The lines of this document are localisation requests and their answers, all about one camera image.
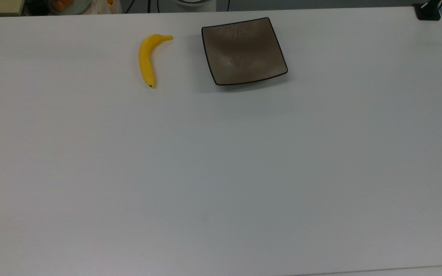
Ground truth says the yellow banana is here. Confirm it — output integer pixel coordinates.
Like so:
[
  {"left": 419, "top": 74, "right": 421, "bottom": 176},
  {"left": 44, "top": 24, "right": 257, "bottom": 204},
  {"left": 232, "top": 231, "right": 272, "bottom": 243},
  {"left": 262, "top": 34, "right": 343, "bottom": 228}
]
[{"left": 139, "top": 34, "right": 174, "bottom": 89}]

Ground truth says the square brown ceramic plate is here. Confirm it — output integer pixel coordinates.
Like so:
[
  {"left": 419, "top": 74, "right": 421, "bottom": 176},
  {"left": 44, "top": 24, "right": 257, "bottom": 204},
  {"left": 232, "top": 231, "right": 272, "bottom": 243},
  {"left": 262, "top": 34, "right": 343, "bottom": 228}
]
[{"left": 201, "top": 17, "right": 289, "bottom": 86}]

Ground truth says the white plastic bag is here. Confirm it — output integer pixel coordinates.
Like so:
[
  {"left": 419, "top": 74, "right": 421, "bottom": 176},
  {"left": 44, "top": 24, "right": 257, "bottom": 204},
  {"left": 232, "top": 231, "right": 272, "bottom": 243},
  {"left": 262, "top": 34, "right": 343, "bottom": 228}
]
[{"left": 91, "top": 0, "right": 123, "bottom": 15}]

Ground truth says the teal bowl with orange contents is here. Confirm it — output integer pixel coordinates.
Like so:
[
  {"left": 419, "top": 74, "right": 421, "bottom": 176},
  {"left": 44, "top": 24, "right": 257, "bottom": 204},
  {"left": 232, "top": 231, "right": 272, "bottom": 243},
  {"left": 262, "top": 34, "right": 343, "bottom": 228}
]
[{"left": 48, "top": 0, "right": 92, "bottom": 15}]

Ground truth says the black table clamp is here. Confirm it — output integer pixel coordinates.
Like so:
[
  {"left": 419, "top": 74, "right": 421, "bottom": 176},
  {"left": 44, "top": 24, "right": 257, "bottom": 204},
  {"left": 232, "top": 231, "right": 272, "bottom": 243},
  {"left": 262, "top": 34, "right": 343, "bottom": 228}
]
[{"left": 413, "top": 0, "right": 442, "bottom": 21}]

